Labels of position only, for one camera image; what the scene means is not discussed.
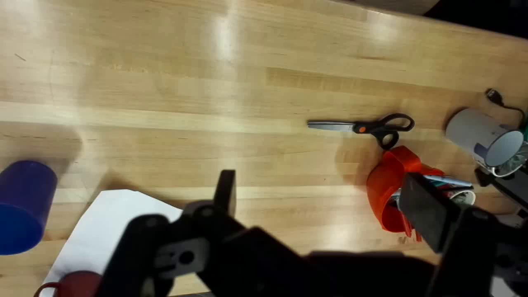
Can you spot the white mug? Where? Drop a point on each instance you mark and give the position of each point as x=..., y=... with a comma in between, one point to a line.
x=472, y=129

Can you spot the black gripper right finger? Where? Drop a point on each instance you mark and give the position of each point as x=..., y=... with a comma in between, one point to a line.
x=426, y=211

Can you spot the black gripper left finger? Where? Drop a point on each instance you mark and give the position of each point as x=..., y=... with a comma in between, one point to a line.
x=224, y=190

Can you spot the dark red mug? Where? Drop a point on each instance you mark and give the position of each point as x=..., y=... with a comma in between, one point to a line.
x=79, y=286

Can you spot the blue plastic cup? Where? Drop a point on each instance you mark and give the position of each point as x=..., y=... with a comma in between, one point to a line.
x=25, y=208

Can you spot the white paper sheet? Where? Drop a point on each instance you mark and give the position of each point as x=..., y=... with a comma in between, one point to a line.
x=104, y=231

